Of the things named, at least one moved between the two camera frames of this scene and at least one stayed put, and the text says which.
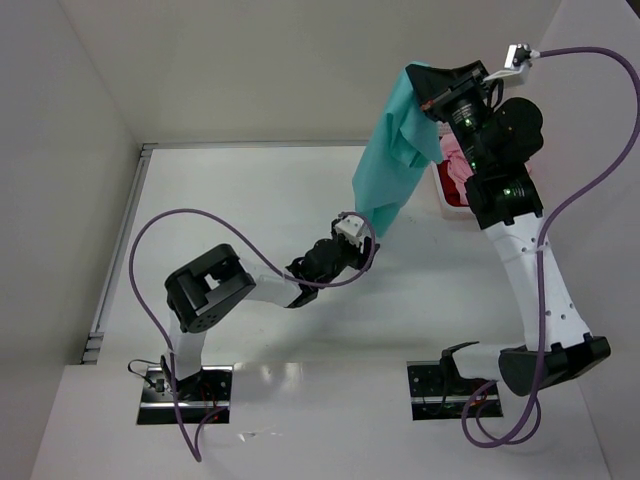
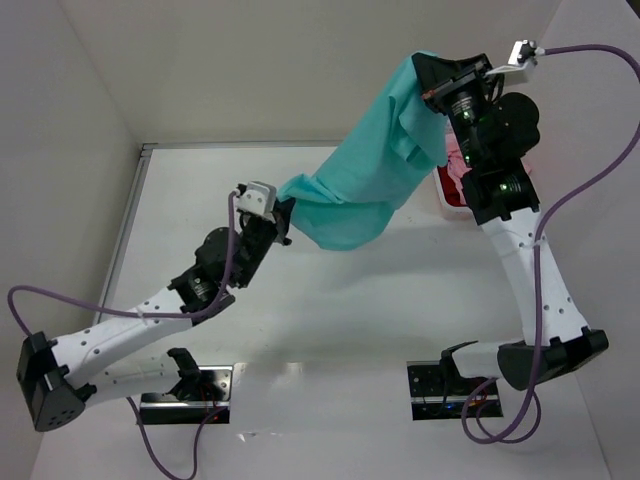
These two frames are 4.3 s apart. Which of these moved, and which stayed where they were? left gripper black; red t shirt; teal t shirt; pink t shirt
Moved: teal t shirt; left gripper black
Stayed: pink t shirt; red t shirt
